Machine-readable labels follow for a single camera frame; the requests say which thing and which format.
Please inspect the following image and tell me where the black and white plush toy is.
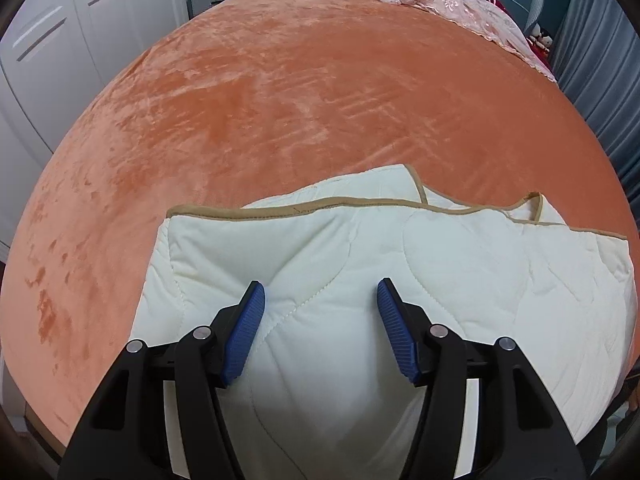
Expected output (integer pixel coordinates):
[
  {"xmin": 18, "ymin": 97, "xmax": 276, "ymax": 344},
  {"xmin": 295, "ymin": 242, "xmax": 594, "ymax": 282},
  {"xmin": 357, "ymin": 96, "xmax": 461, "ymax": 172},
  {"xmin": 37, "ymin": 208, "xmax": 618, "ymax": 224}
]
[{"xmin": 525, "ymin": 22, "xmax": 556, "ymax": 68}]

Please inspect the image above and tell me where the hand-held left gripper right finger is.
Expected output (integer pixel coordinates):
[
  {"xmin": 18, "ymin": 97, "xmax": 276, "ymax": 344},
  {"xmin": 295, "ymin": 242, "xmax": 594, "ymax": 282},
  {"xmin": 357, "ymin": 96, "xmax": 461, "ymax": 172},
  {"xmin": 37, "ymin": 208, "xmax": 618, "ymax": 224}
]
[{"xmin": 377, "ymin": 277, "xmax": 586, "ymax": 480}]

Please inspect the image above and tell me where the orange plush blanket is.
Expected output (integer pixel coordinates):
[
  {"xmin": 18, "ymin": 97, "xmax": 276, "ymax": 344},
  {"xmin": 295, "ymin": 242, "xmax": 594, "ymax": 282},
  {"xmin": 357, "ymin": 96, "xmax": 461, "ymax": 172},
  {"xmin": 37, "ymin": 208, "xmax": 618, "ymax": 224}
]
[{"xmin": 0, "ymin": 0, "xmax": 640, "ymax": 456}]

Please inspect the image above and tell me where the cream quilted jacket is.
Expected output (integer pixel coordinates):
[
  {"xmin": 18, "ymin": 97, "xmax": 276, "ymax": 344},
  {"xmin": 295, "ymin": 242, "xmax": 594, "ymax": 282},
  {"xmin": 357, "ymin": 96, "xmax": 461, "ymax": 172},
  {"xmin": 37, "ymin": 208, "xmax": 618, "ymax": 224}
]
[{"xmin": 131, "ymin": 164, "xmax": 637, "ymax": 480}]

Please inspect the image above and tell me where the grey-blue curtain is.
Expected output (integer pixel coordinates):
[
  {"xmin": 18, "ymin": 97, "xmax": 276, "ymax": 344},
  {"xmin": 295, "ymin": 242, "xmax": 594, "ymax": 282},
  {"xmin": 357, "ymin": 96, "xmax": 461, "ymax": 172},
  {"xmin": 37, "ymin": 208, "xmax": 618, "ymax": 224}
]
[{"xmin": 547, "ymin": 0, "xmax": 640, "ymax": 193}]

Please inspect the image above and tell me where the white panelled wardrobe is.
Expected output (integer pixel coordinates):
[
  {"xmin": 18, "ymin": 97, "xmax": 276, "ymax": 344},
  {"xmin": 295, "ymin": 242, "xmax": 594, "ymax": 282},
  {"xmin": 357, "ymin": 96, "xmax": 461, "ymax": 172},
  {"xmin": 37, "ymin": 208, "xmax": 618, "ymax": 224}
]
[{"xmin": 0, "ymin": 0, "xmax": 212, "ymax": 261}]

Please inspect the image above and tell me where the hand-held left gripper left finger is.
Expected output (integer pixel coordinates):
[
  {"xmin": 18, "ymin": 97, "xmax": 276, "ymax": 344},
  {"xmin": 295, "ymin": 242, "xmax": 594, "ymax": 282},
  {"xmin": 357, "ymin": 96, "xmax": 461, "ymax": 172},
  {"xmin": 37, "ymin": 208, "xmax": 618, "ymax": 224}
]
[{"xmin": 57, "ymin": 281, "xmax": 266, "ymax": 480}]

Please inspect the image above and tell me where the grey nightstand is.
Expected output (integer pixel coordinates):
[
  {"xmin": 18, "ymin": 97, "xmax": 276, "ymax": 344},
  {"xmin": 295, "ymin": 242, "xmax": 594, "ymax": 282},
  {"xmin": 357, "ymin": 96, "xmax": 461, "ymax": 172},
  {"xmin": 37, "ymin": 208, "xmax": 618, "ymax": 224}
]
[{"xmin": 187, "ymin": 0, "xmax": 247, "ymax": 19}]

